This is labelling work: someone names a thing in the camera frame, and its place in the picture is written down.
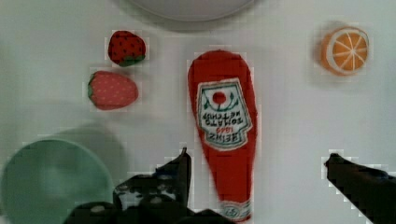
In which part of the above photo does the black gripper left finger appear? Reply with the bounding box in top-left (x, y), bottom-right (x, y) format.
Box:
top-left (113, 147), bottom-right (191, 209)

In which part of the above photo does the light red plush strawberry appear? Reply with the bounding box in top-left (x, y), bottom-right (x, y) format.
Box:
top-left (88, 71), bottom-right (139, 110)

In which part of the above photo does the plush orange slice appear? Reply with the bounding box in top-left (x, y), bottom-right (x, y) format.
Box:
top-left (320, 26), bottom-right (369, 77)

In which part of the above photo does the green round bowl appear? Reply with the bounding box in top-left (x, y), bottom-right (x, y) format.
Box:
top-left (1, 140), bottom-right (113, 224)

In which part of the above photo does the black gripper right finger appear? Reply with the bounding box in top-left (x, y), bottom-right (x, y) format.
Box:
top-left (324, 153), bottom-right (396, 224)

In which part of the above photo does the red plush ketchup bottle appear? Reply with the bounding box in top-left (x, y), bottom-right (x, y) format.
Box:
top-left (188, 49), bottom-right (258, 222)

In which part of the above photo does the grey round plate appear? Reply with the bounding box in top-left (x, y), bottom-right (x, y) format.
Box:
top-left (130, 0), bottom-right (255, 21)

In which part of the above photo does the dark red plush strawberry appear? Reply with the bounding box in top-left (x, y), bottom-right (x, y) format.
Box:
top-left (107, 31), bottom-right (147, 67)

